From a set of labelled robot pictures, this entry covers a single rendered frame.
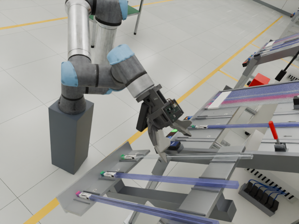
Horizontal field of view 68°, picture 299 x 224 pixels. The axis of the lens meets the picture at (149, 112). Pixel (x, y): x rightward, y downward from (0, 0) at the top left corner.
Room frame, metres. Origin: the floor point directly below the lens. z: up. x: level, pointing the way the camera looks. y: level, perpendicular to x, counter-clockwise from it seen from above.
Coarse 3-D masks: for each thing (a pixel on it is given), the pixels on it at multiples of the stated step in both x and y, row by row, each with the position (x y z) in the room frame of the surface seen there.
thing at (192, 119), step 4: (216, 92) 1.24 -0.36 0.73; (212, 96) 1.18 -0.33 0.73; (208, 100) 1.12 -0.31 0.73; (204, 104) 1.07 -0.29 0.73; (200, 108) 1.02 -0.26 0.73; (204, 108) 1.04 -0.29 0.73; (196, 112) 0.97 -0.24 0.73; (200, 112) 0.99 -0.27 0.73; (192, 116) 0.93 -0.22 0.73; (196, 116) 0.94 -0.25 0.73; (192, 120) 0.90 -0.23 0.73; (176, 132) 0.77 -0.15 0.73; (180, 132) 0.78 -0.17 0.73; (172, 136) 0.74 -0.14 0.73; (176, 136) 0.75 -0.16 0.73; (172, 140) 0.71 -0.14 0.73
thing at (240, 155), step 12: (144, 156) 0.50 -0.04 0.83; (156, 156) 0.48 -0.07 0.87; (168, 156) 0.47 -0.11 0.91; (180, 156) 0.45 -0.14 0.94; (192, 156) 0.44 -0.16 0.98; (204, 156) 0.43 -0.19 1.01; (216, 156) 0.42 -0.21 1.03; (228, 156) 0.41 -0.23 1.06; (240, 156) 0.40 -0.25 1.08; (252, 156) 0.40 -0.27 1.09
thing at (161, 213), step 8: (80, 192) 0.34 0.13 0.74; (96, 200) 0.30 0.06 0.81; (104, 200) 0.29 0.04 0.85; (112, 200) 0.29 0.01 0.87; (120, 200) 0.28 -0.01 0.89; (128, 208) 0.26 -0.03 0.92; (136, 208) 0.25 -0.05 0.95; (144, 208) 0.25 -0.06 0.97; (152, 208) 0.25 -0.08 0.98; (160, 208) 0.24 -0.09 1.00; (160, 216) 0.23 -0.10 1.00; (168, 216) 0.22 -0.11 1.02; (176, 216) 0.22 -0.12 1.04; (184, 216) 0.22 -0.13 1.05; (192, 216) 0.22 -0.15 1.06
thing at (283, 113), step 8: (280, 104) 0.92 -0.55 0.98; (288, 104) 0.90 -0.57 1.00; (280, 112) 0.83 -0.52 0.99; (288, 112) 0.82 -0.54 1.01; (296, 112) 0.81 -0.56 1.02; (272, 120) 0.77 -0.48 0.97; (280, 120) 0.76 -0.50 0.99; (288, 120) 0.75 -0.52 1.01; (296, 120) 0.74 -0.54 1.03; (280, 128) 0.70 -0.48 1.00; (288, 128) 0.69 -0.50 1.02; (296, 128) 0.68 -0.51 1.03; (264, 136) 0.66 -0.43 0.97; (272, 136) 0.65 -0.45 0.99; (280, 136) 0.64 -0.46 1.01; (288, 136) 0.63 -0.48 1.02; (296, 136) 0.63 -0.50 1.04; (264, 144) 0.60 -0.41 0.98; (272, 144) 0.60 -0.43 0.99; (288, 144) 0.59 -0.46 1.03; (296, 144) 0.58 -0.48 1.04
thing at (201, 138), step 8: (208, 112) 0.99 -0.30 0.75; (216, 112) 0.97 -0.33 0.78; (224, 112) 0.95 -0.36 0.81; (232, 112) 0.93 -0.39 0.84; (200, 120) 0.90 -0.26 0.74; (208, 120) 0.89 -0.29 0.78; (216, 120) 0.87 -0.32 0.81; (224, 120) 0.85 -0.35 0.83; (192, 128) 0.82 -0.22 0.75; (200, 128) 0.81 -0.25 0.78; (208, 128) 0.79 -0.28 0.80; (216, 128) 0.78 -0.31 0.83; (224, 128) 0.78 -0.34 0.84; (184, 136) 0.76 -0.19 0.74; (192, 136) 0.74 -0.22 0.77; (200, 136) 0.73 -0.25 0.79; (208, 136) 0.72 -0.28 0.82; (216, 136) 0.71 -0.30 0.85; (184, 144) 0.68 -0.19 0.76; (192, 144) 0.67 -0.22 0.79; (200, 144) 0.66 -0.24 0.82; (208, 144) 0.65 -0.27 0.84
